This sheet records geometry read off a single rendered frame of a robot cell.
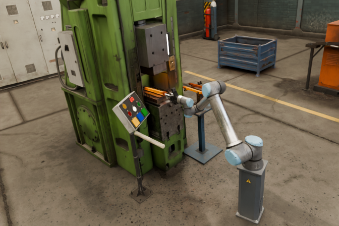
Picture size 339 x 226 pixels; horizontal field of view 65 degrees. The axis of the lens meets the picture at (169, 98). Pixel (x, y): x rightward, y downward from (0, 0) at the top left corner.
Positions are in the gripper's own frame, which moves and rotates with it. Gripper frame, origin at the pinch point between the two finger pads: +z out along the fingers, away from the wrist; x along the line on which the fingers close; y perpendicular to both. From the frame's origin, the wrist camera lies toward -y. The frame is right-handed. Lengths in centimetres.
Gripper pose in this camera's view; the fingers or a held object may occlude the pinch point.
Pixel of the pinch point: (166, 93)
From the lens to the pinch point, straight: 298.7
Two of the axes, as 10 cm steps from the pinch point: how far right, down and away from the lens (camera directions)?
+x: 6.9, -3.4, 6.4
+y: 0.7, 9.1, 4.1
